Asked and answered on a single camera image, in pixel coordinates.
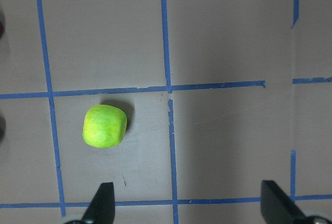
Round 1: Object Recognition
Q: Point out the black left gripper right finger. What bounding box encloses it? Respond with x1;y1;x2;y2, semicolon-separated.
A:
260;180;307;224

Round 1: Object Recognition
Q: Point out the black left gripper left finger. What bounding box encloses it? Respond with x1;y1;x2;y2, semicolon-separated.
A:
81;183;115;223

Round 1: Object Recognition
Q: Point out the green apple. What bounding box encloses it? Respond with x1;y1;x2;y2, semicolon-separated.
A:
82;104;128;149

